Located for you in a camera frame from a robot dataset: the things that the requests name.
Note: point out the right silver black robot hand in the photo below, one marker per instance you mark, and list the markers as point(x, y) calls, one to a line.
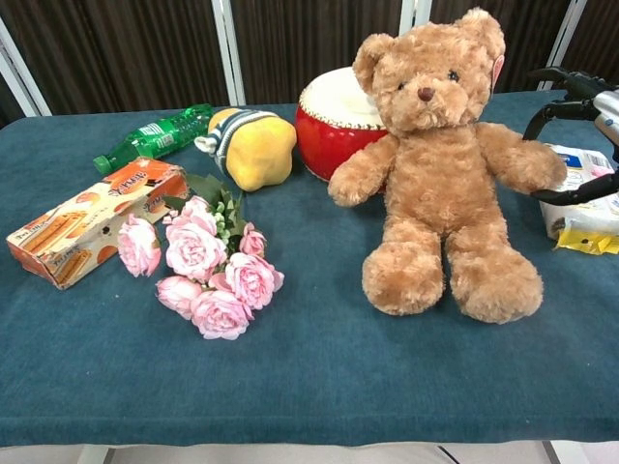
point(607, 116)

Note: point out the brown teddy bear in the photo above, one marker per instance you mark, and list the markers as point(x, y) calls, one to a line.
point(435, 193)

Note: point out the white tissue pack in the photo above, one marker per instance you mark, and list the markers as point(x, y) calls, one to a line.
point(580, 217)

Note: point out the red drum with white skin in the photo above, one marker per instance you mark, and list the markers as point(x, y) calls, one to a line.
point(333, 140)

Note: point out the yellow plush toy striped hat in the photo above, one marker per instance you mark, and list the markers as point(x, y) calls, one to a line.
point(261, 154)

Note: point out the blue table cloth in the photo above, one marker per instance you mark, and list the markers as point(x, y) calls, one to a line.
point(309, 377)

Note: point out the pink rose bouquet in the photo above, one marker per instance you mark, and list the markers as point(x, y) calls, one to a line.
point(198, 251)

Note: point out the green plastic soda bottle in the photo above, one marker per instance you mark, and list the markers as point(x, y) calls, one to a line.
point(155, 137)

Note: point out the dark partition screen white frames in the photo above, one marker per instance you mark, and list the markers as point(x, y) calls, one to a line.
point(121, 48)

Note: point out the orange biscuit box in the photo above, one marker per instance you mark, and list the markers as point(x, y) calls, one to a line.
point(72, 232)

